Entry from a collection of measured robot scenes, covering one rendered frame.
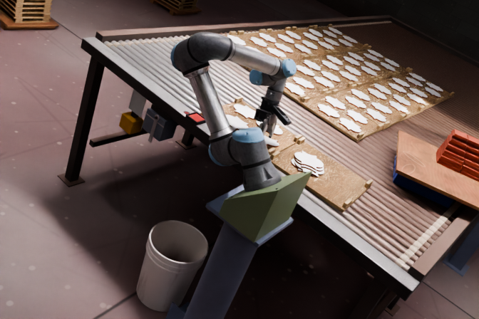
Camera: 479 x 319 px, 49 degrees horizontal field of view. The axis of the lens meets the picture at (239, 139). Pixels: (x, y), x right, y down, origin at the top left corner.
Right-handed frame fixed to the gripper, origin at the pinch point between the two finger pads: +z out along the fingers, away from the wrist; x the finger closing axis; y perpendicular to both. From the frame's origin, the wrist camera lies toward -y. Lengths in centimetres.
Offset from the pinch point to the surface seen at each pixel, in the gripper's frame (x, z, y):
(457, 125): -182, -7, -56
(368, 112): -104, -9, -13
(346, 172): -22.1, 6.0, -35.7
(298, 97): -66, -10, 18
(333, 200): 5.9, 10.7, -42.4
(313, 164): -4.3, 2.7, -24.8
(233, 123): 1.9, -1.9, 17.9
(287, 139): -17.3, 0.6, -3.5
